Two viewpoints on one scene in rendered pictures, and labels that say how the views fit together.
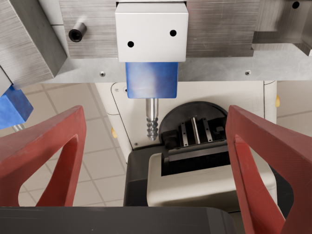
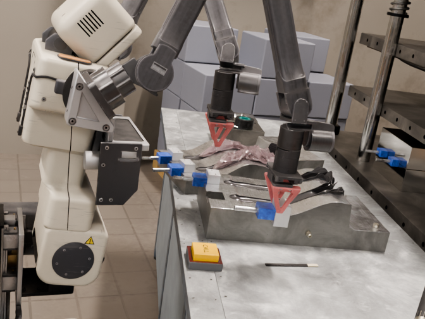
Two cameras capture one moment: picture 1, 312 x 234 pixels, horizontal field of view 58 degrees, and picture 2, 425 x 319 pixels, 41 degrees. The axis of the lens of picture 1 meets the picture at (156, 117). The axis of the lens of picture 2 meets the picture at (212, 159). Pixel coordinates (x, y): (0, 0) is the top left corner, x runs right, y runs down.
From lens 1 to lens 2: 1.58 m
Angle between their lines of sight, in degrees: 81
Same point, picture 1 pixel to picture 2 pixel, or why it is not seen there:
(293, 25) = not seen: hidden behind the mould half
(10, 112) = (176, 167)
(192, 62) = (184, 214)
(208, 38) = (210, 186)
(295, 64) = (186, 233)
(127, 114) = not seen: outside the picture
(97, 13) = not seen: hidden behind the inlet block
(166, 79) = (200, 176)
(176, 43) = (212, 174)
